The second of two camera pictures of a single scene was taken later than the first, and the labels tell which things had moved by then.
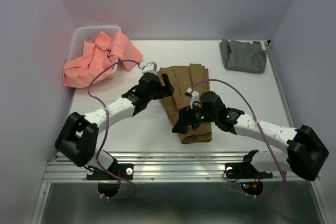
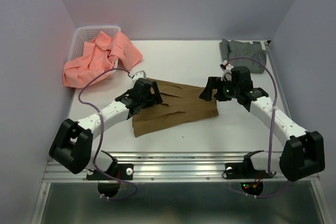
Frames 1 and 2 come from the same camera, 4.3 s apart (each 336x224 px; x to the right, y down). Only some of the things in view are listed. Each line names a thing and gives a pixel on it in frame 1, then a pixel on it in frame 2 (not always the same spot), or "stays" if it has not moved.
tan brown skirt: x=182 y=78 to x=182 y=104
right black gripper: x=186 y=118 to x=212 y=83
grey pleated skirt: x=242 y=56 stays
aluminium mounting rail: x=179 y=168 stays
